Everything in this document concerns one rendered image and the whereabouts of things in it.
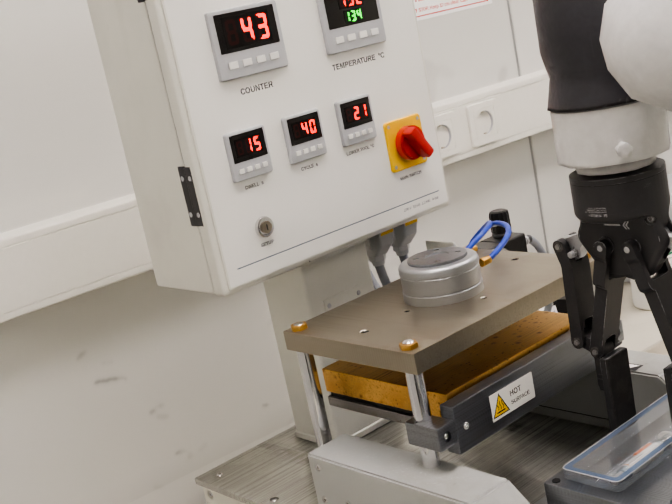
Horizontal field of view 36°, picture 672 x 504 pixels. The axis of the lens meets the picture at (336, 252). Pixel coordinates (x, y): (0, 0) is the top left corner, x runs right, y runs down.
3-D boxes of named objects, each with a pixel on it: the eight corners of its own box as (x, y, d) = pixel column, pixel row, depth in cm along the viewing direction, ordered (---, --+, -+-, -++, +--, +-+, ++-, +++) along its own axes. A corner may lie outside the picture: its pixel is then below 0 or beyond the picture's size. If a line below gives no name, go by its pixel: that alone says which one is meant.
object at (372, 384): (329, 405, 104) (309, 316, 102) (473, 329, 118) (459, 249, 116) (455, 437, 91) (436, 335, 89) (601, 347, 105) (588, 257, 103)
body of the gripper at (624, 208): (544, 177, 84) (562, 286, 86) (634, 176, 77) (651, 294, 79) (599, 154, 88) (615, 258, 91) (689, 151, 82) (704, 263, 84)
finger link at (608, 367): (606, 360, 88) (599, 358, 88) (617, 435, 90) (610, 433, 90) (627, 347, 90) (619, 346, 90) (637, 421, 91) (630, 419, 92)
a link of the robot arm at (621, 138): (620, 107, 76) (631, 180, 77) (711, 72, 83) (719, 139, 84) (490, 116, 85) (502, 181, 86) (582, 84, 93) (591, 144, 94)
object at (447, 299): (263, 406, 108) (235, 288, 105) (462, 307, 126) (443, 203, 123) (432, 452, 89) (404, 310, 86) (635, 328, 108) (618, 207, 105)
